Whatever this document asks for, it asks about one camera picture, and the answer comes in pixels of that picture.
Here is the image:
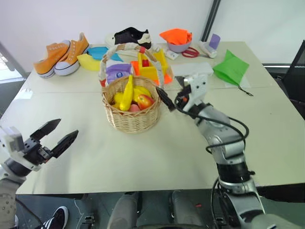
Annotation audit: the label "red and yellow apple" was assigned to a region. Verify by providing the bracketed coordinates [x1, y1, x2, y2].
[136, 94, 155, 111]

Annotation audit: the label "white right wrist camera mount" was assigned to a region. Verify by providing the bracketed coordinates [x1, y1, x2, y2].
[183, 73, 210, 108]

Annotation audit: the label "blue cloth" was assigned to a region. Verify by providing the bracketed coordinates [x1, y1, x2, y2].
[86, 46, 124, 63]

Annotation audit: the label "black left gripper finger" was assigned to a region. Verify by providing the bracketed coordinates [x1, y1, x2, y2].
[30, 118, 62, 144]
[50, 130, 79, 159]

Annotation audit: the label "red scissors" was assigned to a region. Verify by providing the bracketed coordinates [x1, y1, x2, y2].
[182, 46, 211, 59]

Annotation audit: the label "white flat box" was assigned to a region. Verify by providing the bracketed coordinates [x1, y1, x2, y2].
[170, 62, 214, 79]

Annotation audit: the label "orange plastic tray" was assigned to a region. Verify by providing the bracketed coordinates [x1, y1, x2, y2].
[130, 60, 174, 84]

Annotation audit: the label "purple cup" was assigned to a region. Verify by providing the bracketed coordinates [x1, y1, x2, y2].
[105, 62, 134, 84]

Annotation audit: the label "pink fruit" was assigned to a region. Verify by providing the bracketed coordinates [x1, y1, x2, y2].
[128, 103, 142, 113]

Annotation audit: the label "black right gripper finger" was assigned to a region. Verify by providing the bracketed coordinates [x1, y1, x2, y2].
[156, 87, 176, 112]

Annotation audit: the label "black office chair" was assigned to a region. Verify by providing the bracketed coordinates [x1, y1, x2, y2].
[273, 40, 305, 111]

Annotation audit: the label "wicker basket with wrapped handle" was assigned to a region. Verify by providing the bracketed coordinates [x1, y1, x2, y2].
[99, 42, 174, 135]

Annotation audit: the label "orange cloth bag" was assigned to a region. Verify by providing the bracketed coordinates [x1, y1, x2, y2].
[159, 28, 193, 46]

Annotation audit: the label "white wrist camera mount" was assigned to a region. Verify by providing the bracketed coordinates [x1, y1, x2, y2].
[183, 73, 210, 108]
[0, 125, 43, 172]

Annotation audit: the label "purple bowl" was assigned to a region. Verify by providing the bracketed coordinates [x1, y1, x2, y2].
[166, 38, 192, 53]

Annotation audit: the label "small yellow lemon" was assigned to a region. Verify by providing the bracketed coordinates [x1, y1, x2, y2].
[112, 92, 125, 109]

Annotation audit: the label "white tube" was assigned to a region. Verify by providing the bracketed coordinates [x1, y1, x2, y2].
[198, 40, 218, 59]

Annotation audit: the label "yellow orange toy blocks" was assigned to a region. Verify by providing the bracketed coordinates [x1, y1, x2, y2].
[137, 48, 169, 82]

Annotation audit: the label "yellow mango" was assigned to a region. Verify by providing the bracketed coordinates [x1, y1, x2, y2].
[132, 86, 154, 103]

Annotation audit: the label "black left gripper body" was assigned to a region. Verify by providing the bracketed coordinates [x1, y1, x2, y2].
[23, 136, 52, 166]

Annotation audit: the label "small white packet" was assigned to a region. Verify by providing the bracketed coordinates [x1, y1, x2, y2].
[163, 49, 180, 61]

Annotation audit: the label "green drawstring bag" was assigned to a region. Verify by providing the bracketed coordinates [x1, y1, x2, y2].
[212, 49, 254, 97]

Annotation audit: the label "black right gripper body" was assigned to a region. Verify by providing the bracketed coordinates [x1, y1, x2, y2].
[174, 85, 193, 107]

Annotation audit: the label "orange canvas sneaker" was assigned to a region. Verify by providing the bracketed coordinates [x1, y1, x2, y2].
[33, 40, 71, 78]
[54, 32, 90, 77]

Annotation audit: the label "yellow banana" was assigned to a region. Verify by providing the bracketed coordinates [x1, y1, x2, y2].
[119, 74, 134, 112]

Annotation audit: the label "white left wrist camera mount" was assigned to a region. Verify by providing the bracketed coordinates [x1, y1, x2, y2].
[0, 125, 43, 172]

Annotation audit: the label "black sneaker with white stripes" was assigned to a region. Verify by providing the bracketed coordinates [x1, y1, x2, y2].
[35, 206, 70, 229]

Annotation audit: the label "grey metal pillar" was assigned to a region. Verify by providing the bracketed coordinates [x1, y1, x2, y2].
[201, 0, 222, 42]

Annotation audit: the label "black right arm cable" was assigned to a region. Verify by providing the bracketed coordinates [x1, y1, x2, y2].
[174, 94, 250, 155]

